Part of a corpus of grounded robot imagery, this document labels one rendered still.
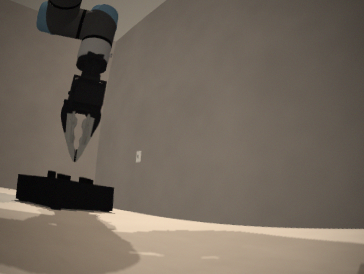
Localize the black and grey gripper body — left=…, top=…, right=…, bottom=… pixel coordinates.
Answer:
left=68, top=51, right=107, bottom=117

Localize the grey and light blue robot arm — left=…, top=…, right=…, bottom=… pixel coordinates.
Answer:
left=36, top=0, right=118, bottom=64

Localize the black lighting desk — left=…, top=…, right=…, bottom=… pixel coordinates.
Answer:
left=16, top=171, right=114, bottom=212

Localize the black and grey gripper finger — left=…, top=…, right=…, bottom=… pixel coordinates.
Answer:
left=75, top=109, right=101, bottom=162
left=61, top=99, right=78, bottom=162

